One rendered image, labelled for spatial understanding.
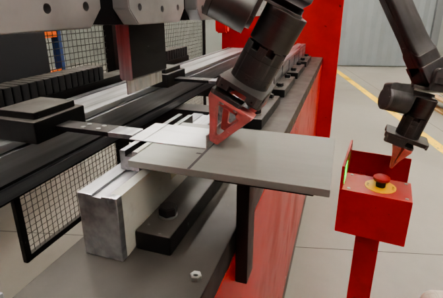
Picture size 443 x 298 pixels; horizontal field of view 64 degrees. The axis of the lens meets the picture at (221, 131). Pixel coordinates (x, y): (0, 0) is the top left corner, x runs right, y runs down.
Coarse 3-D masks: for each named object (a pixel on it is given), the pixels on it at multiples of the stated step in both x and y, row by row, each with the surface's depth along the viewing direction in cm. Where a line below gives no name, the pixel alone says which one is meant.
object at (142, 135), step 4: (156, 124) 62; (160, 124) 62; (164, 124) 62; (148, 128) 60; (152, 128) 60; (156, 128) 60; (160, 128) 60; (140, 132) 58; (144, 132) 58; (148, 132) 58; (152, 132) 58; (136, 136) 56; (140, 136) 56; (144, 136) 56; (148, 136) 56; (140, 140) 55
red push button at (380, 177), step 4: (376, 176) 86; (380, 176) 86; (384, 176) 86; (388, 176) 86; (376, 180) 85; (380, 180) 85; (384, 180) 84; (388, 180) 85; (376, 184) 87; (380, 184) 86; (384, 184) 86
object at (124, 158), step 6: (180, 114) 69; (168, 120) 65; (174, 120) 66; (180, 120) 65; (186, 120) 66; (132, 144) 53; (138, 144) 54; (120, 150) 51; (126, 150) 51; (132, 150) 53; (120, 156) 52; (126, 156) 51; (132, 156) 51; (126, 162) 52; (126, 168) 52; (132, 168) 52; (138, 168) 51
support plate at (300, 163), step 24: (168, 144) 53; (216, 144) 53; (240, 144) 53; (264, 144) 53; (288, 144) 53; (312, 144) 53; (144, 168) 47; (168, 168) 46; (192, 168) 45; (216, 168) 45; (240, 168) 45; (264, 168) 45; (288, 168) 45; (312, 168) 45; (312, 192) 41
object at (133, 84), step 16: (128, 32) 46; (144, 32) 50; (160, 32) 54; (128, 48) 47; (144, 48) 50; (160, 48) 55; (128, 64) 48; (144, 64) 51; (160, 64) 55; (128, 80) 49; (144, 80) 53; (160, 80) 57
